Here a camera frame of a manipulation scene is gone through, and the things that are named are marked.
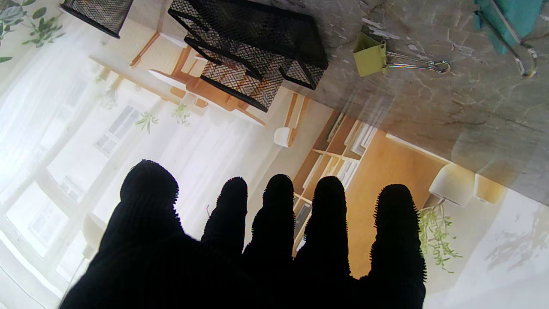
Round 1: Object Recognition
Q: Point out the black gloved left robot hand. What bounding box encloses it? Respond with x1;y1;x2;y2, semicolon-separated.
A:
59;160;427;309

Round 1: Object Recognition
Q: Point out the black mesh pen cup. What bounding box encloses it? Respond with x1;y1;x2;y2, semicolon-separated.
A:
60;0;134;38

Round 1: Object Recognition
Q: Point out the black mesh desk organizer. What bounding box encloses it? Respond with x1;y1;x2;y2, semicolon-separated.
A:
168;0;329;113

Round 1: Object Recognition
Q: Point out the printed room scene backdrop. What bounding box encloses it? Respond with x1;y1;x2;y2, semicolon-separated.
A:
0;0;549;309

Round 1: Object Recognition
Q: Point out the yellow-green binder clip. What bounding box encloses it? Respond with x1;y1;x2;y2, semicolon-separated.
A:
353;31;452;78

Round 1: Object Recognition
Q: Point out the teal binder clip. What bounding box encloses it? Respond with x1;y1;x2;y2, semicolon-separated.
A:
473;0;545;79

